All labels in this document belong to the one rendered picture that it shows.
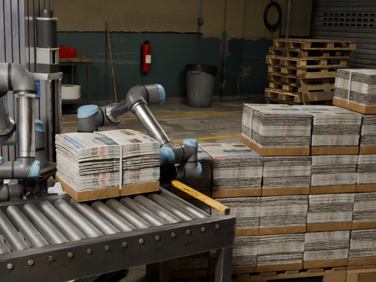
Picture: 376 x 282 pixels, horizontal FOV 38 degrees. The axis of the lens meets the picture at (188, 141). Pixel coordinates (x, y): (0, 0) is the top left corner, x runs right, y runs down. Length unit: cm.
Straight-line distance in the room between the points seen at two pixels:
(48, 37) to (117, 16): 695
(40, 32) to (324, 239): 196
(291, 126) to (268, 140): 15
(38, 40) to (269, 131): 131
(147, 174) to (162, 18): 796
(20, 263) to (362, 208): 216
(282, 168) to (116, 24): 705
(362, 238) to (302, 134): 77
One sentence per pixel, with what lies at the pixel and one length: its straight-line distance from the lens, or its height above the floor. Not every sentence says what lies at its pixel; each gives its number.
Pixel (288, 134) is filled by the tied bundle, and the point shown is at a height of 95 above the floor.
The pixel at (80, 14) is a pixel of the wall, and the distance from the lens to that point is 958.
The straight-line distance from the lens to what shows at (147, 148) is 235.
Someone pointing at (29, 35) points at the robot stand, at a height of 144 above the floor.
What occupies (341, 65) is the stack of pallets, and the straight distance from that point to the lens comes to 1005.
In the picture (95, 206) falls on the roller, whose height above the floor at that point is 79.
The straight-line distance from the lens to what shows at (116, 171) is 232.
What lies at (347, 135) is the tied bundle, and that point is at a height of 95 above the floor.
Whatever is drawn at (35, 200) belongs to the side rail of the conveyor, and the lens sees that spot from 235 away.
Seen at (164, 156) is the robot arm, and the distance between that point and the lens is 260.
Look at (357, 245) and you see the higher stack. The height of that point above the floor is 27.
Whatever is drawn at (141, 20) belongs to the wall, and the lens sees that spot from 1003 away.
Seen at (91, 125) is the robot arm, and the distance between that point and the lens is 313.
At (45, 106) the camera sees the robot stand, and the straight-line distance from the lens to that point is 293.
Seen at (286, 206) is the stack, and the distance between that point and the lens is 318.
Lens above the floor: 154
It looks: 12 degrees down
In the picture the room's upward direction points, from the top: 2 degrees clockwise
